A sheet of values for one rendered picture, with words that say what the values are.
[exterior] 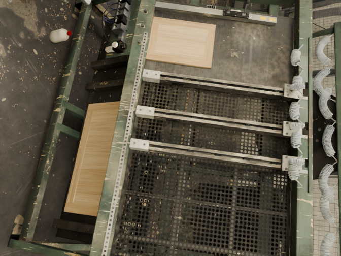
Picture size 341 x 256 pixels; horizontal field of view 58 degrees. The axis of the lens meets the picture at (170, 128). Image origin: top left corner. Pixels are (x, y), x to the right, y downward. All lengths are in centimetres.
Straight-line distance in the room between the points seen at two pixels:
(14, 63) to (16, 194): 98
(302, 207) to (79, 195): 158
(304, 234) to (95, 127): 170
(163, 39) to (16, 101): 120
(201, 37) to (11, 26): 143
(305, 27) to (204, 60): 80
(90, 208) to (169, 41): 137
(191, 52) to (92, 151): 109
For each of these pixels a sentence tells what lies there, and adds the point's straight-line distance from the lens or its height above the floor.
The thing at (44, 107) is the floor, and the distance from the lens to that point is 275.
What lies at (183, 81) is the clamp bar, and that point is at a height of 117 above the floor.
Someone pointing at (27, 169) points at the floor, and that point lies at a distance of 265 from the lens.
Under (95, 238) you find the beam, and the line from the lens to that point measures 203.
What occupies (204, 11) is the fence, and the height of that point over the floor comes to 123.
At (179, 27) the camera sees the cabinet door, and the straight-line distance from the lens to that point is 248.
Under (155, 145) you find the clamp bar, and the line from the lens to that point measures 205.
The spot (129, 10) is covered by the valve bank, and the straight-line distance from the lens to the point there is 250.
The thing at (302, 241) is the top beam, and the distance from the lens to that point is 212.
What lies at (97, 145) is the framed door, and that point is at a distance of 250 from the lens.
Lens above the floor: 214
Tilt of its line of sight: 29 degrees down
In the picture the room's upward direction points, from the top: 88 degrees clockwise
